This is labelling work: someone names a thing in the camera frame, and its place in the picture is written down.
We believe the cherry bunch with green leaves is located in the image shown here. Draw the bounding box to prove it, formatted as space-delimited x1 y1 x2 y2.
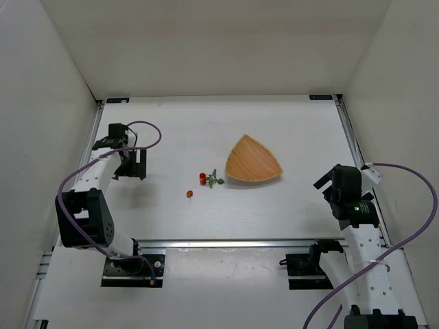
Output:
199 169 225 188

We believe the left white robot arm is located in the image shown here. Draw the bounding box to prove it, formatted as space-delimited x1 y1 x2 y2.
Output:
55 137 147 259

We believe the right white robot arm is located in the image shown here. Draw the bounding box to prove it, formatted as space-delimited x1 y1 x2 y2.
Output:
309 164 418 328

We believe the woven triangular fruit basket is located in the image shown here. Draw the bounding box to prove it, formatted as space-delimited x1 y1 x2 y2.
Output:
225 134 283 182

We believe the white foam front board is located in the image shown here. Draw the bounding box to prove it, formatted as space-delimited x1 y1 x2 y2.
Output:
32 246 429 323

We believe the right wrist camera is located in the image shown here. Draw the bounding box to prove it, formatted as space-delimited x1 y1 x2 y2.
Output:
332 164 382 201

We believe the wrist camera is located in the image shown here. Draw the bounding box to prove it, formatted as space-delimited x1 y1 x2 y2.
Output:
332 164 382 201
92 123 138 151

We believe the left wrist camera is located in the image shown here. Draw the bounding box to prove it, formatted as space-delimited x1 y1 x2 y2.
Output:
92 123 138 151

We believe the left aluminium rail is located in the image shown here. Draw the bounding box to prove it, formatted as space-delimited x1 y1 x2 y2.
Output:
58 99 106 244

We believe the aluminium rail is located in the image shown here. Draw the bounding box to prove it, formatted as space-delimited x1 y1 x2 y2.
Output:
133 238 347 250
334 94 392 247
58 99 106 244

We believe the right aluminium rail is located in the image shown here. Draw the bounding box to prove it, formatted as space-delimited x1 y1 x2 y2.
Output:
334 94 392 247

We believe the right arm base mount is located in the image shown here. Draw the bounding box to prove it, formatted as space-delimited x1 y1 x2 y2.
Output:
279 240 344 291

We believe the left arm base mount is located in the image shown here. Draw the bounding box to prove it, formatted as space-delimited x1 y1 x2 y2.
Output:
101 249 166 289

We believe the front aluminium rail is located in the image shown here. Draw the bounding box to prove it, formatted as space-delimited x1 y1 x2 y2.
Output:
133 238 347 250

